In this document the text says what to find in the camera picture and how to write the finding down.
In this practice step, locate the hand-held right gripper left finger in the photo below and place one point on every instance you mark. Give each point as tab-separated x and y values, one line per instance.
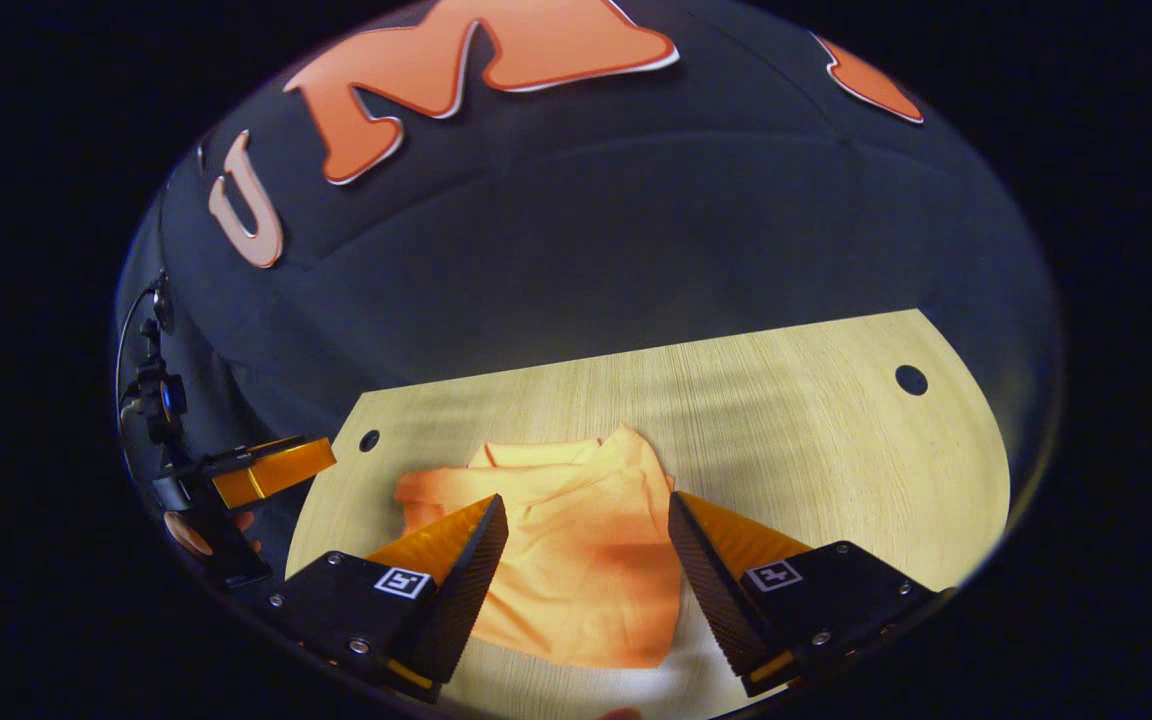
456	610

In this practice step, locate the orange T-shirt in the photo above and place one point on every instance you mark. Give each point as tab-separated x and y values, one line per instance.
586	570

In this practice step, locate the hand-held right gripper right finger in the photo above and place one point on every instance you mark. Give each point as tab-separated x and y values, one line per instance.
711	590

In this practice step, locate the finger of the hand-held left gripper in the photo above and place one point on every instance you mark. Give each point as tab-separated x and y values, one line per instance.
276	472
236	460

